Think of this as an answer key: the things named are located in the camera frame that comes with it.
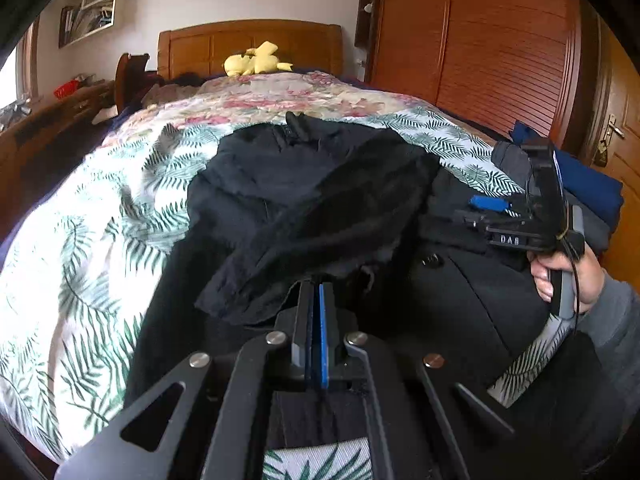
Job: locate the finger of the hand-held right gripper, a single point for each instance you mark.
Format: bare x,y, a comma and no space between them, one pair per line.
490,203
472,220

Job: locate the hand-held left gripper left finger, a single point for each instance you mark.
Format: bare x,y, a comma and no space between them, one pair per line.
302,330

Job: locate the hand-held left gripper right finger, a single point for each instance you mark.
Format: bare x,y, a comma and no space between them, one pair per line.
325,340

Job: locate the black double-breasted coat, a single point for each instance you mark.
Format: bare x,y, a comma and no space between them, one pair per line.
300,200

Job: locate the person's right forearm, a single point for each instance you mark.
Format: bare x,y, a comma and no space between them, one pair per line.
620,340

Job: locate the person's right hand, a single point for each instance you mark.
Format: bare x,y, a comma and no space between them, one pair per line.
590,280

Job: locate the folded grey garment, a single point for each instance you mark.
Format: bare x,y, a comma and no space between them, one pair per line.
510,160

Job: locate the folded blue garment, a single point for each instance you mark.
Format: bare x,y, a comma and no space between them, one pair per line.
590,185

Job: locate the wooden door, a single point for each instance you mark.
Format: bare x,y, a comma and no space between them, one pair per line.
620,90

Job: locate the wooden slatted wardrobe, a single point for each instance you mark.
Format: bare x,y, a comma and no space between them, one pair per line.
475,35

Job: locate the floral quilt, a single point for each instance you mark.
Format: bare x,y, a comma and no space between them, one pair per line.
280,95

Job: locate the yellow plush toy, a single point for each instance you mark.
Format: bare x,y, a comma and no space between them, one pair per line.
250,62

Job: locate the wooden bed headboard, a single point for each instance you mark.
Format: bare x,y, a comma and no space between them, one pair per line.
200,47

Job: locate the dark wooden chair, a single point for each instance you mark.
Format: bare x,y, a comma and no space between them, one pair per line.
130,75

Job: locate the long wooden desk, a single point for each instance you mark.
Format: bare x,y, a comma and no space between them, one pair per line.
45,130

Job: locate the red bowl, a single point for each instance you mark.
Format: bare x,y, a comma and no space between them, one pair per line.
65,90

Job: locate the window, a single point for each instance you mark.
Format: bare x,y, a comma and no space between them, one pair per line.
15,75

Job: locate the white wall shelf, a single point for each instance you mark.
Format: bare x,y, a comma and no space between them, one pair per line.
95,10

